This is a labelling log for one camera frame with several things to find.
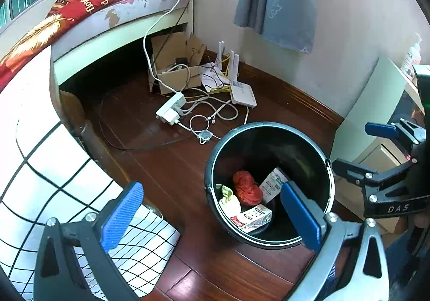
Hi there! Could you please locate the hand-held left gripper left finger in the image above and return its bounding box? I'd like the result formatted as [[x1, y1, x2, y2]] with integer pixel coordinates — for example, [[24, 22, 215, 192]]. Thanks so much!
[[34, 181, 145, 301]]

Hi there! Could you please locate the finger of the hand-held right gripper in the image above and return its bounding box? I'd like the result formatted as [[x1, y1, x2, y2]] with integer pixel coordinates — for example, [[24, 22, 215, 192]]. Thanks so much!
[[365, 118, 427, 145], [332, 159, 415, 191]]

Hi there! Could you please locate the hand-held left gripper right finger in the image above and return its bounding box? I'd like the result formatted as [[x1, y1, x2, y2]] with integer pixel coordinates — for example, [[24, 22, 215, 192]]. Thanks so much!
[[280, 181, 392, 301]]

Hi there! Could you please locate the black trash bin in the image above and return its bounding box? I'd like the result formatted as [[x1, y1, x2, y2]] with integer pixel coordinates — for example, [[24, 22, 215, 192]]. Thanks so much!
[[204, 122, 336, 248]]

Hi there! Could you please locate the white green carton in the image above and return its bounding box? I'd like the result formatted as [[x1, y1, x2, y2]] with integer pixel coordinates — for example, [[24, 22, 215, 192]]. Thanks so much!
[[259, 167, 290, 204]]

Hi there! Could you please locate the white red box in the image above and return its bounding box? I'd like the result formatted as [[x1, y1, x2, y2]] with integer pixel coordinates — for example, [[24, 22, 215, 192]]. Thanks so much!
[[230, 205, 273, 233]]

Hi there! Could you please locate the red crumpled cloth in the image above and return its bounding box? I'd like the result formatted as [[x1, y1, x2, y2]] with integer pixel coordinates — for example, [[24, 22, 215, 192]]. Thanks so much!
[[233, 171, 263, 206]]

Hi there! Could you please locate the white pump bottle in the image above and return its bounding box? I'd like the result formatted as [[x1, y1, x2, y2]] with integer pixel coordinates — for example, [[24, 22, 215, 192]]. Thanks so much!
[[400, 32, 423, 82]]

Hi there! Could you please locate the green wrapper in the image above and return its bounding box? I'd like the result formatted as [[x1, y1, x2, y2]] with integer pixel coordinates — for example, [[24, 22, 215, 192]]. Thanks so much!
[[216, 184, 235, 201]]

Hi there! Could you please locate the white checked tablecloth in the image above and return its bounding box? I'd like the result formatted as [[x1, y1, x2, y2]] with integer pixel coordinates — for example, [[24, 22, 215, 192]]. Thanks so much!
[[0, 44, 182, 301]]

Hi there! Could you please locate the white plug adapter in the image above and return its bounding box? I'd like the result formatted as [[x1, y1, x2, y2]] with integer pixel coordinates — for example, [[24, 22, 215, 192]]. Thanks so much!
[[163, 108, 182, 126]]

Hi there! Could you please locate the white power strip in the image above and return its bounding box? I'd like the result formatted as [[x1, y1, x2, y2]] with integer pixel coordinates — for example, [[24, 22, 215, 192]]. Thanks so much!
[[155, 92, 186, 119]]

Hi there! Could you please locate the white modem box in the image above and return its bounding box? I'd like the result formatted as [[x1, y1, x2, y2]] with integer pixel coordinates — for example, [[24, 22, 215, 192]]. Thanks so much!
[[230, 82, 257, 108]]

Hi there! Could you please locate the cardboard box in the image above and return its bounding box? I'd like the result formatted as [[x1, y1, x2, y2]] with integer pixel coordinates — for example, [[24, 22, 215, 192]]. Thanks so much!
[[149, 31, 216, 95]]

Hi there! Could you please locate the white router with antennas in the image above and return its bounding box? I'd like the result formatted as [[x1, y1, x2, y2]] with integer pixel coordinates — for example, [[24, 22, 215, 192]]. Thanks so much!
[[200, 41, 240, 91]]

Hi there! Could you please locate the bed with red headboard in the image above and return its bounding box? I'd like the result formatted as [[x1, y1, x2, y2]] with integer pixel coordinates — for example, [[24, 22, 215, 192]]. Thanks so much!
[[50, 0, 197, 87]]

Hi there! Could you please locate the bed with red blanket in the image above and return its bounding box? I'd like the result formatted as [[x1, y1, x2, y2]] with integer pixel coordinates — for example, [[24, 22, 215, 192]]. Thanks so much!
[[0, 0, 182, 93]]

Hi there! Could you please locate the black cable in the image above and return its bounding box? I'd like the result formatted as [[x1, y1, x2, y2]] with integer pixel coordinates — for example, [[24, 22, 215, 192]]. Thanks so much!
[[98, 88, 222, 151]]

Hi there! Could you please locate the thin white cable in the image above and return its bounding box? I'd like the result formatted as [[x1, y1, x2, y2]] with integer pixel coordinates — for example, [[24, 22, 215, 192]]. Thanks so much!
[[178, 98, 251, 140]]

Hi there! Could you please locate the yellow cable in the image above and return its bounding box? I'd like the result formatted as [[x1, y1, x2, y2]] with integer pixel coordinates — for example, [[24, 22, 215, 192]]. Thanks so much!
[[186, 53, 234, 98]]

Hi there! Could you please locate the thick white cable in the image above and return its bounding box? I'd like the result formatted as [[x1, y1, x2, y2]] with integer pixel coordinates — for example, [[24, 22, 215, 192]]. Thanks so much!
[[143, 0, 196, 87]]

